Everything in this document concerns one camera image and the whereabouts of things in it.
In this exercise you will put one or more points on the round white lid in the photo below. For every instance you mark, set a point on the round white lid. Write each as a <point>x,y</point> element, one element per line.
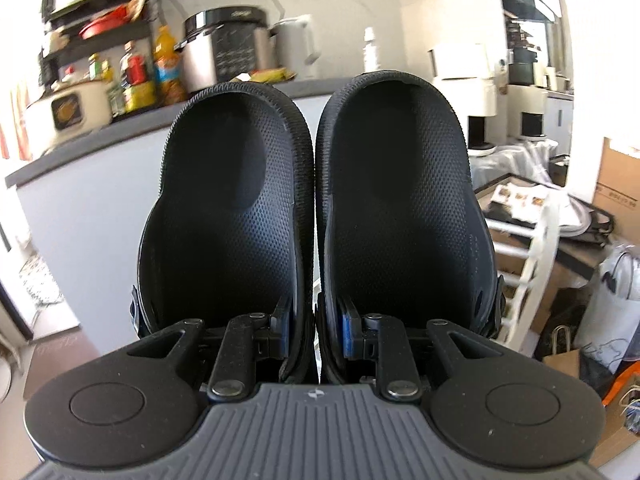
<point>590,215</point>

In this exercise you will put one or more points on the dark range hood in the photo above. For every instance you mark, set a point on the dark range hood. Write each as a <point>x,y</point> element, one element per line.
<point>525,0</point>

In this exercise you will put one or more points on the yellow snack packet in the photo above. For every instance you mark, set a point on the yellow snack packet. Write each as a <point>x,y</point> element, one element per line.
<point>272,75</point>

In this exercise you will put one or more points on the cardboard box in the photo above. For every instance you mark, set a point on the cardboard box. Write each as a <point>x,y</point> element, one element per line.
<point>617,180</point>

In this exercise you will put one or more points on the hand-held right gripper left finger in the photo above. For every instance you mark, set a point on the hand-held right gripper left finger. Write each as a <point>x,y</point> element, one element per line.
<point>282,332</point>

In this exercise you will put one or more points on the black wall shelf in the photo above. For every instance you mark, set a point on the black wall shelf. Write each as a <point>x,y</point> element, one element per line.
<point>65,45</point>

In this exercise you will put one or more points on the white electric kettle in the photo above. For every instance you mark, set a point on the white electric kettle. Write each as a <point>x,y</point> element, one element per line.
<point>295,45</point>

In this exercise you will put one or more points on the grey countertop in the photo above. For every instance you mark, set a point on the grey countertop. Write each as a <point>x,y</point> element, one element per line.
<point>125,127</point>

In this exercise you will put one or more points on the grey plastic bag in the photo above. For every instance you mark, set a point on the grey plastic bag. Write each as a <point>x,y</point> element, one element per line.
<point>510,160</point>

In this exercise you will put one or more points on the black and silver pressure cooker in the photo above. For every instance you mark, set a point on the black and silver pressure cooker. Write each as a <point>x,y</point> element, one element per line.
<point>225,45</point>

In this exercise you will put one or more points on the white coffee machine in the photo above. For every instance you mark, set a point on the white coffee machine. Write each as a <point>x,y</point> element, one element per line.
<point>470,90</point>

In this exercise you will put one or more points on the brown doormat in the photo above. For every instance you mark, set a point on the brown doormat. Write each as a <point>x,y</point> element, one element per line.
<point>60,360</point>

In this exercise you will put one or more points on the white rice cooker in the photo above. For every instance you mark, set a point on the white rice cooker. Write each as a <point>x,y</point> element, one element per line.
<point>70,112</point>

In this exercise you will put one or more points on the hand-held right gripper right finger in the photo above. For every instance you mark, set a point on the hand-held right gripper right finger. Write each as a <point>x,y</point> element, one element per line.
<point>346,334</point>

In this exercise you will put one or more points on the red bowl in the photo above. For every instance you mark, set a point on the red bowl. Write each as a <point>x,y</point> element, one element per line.
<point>105,22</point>

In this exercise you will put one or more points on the orange juice bottle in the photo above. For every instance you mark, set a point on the orange juice bottle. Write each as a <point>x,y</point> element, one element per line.
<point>169,70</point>

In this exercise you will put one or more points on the orange plastic object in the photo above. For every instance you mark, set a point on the orange plastic object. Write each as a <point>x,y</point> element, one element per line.
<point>622,380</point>

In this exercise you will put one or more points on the dark grey buckle clog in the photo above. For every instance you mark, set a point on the dark grey buckle clog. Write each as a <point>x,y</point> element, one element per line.
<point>405,195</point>
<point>225,200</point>

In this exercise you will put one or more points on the white plastic bag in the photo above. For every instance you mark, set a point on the white plastic bag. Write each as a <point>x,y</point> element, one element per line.
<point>612,310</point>

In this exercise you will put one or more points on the white plastic bottle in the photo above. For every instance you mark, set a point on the white plastic bottle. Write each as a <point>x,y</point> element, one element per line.
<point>371,52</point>

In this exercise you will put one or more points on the brown paper bag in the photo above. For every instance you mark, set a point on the brown paper bag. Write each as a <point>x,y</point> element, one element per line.
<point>562,357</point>

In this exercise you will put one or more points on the red label sauce bottle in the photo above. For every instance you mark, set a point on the red label sauce bottle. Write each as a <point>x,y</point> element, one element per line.
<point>136,75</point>

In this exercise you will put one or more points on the white shoe rack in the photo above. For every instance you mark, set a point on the white shoe rack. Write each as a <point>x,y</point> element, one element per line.
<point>537,260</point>

